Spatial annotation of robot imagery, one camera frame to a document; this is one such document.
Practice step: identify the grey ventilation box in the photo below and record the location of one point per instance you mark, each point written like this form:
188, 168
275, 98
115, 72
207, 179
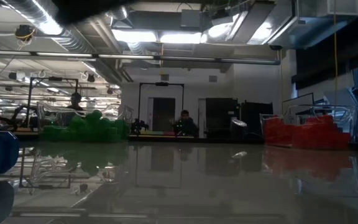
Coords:
191, 18

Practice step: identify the black cabinet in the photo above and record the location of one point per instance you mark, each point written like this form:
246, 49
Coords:
256, 118

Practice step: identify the background work table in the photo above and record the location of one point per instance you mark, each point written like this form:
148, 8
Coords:
157, 135

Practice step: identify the person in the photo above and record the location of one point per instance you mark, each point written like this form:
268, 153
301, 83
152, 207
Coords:
186, 123
75, 102

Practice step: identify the black ceiling fixture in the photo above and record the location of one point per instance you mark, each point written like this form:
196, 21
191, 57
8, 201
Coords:
25, 32

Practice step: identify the black background robot arm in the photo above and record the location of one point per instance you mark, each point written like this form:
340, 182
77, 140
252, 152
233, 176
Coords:
20, 113
138, 126

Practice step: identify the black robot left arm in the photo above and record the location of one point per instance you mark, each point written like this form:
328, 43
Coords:
85, 9

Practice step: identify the red two-stud toy block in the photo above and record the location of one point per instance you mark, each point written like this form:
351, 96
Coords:
273, 130

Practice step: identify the black gantry frame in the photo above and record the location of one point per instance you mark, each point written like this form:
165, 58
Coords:
54, 78
162, 84

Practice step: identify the grey ceiling pipe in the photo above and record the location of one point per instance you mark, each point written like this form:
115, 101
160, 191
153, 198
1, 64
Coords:
64, 54

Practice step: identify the ceiling light panel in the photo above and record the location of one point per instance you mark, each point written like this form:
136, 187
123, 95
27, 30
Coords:
180, 38
134, 35

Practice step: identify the shiny metal dome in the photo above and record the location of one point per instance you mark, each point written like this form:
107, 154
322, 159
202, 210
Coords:
238, 123

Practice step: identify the clear plastic bin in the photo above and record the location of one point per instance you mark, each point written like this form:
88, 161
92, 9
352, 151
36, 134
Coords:
346, 124
47, 113

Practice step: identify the silver ventilation duct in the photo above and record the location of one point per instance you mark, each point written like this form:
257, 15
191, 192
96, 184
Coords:
247, 21

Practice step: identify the long green toy block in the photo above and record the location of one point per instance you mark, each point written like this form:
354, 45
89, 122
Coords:
104, 130

